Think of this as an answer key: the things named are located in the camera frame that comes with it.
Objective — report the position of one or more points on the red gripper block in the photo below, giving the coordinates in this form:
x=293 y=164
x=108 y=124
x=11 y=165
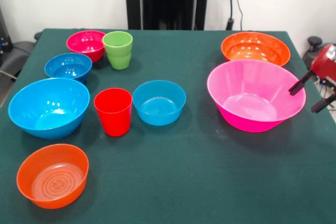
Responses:
x=321 y=62

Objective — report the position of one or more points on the large pink bowl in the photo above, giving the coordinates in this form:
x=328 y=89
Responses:
x=252 y=95

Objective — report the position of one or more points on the green cup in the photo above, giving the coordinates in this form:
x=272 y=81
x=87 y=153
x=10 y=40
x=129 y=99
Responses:
x=118 y=53

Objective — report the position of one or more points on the small orange ridged bowl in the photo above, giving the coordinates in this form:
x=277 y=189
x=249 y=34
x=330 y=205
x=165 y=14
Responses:
x=26 y=182

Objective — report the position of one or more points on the black floor stand base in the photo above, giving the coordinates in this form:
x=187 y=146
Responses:
x=313 y=48
x=18 y=53

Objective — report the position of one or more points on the large orange bowl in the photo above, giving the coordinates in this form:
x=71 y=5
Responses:
x=254 y=48

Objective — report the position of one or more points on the small light blue ridged bowl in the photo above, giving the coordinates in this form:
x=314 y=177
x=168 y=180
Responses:
x=157 y=103

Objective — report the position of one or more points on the dark green tablecloth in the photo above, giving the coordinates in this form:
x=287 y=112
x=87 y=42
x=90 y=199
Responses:
x=168 y=176

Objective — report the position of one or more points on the red cup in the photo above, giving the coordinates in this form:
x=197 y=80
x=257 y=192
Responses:
x=113 y=113

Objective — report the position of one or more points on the small pink-red bowl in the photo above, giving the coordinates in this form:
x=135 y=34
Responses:
x=85 y=45

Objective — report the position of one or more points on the small dark blue bowl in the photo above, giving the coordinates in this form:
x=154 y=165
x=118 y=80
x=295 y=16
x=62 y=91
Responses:
x=68 y=68

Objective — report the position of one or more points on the large blue bowl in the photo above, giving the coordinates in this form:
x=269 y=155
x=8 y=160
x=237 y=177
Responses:
x=50 y=106

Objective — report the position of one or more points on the black round knob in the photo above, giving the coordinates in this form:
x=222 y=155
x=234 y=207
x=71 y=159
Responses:
x=38 y=36

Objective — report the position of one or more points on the black equipment rack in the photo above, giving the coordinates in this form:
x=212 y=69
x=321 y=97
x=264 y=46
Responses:
x=4 y=37

